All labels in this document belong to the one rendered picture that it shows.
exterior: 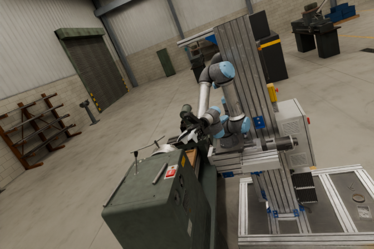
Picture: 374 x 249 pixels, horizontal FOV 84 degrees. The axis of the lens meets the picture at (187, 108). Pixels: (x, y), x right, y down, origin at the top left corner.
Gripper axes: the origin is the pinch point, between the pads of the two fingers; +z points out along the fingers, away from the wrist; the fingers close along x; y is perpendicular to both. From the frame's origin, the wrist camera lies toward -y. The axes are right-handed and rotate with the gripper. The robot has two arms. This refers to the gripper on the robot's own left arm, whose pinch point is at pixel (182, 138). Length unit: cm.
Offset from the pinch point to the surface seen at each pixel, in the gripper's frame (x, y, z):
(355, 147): -35, 165, -219
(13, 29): 913, -449, -275
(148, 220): 38, 39, 23
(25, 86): 894, -224, -187
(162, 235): 36, 53, 21
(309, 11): 39, 13, -710
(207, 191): 73, 95, -56
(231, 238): 67, 150, -49
